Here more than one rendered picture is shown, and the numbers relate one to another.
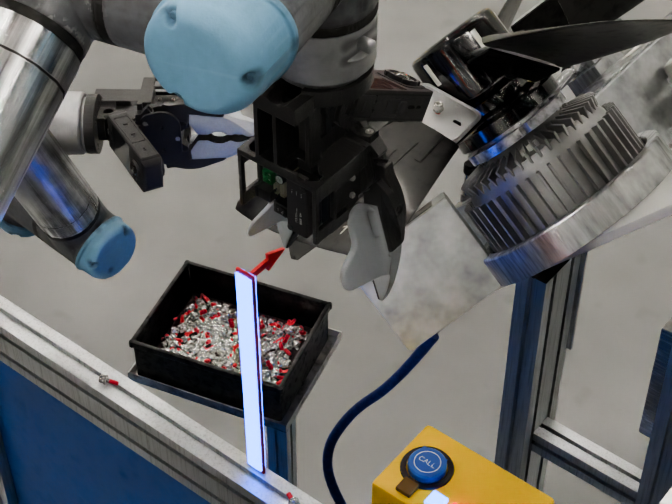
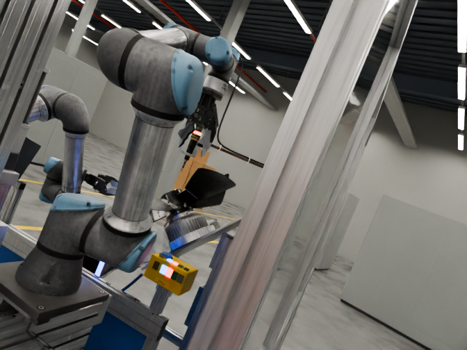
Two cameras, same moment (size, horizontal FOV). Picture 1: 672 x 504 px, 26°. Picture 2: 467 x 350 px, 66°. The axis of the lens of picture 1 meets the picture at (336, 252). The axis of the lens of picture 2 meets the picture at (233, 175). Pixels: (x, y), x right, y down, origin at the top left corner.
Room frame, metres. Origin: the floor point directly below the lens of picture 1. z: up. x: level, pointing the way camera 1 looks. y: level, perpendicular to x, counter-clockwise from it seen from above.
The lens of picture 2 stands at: (-0.37, 0.27, 1.48)
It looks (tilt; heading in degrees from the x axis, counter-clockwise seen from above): 1 degrees down; 340
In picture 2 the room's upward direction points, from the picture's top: 23 degrees clockwise
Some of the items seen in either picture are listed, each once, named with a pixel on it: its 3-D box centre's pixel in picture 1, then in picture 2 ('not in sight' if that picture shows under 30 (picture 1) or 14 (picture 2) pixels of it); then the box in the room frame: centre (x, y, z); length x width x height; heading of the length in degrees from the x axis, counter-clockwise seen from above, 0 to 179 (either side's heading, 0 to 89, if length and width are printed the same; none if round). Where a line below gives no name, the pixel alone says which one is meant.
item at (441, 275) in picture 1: (426, 270); (151, 245); (1.31, -0.11, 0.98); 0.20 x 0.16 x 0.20; 52
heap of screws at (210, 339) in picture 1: (230, 344); not in sight; (1.32, 0.14, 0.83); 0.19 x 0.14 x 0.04; 68
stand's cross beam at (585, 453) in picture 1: (592, 463); (168, 333); (1.33, -0.38, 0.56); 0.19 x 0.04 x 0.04; 52
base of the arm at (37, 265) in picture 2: not in sight; (55, 262); (0.58, 0.26, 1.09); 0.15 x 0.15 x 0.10
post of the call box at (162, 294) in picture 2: not in sight; (160, 298); (0.90, -0.13, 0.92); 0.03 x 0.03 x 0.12; 52
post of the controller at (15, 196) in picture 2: not in sight; (12, 202); (1.41, 0.52, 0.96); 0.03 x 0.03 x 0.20; 52
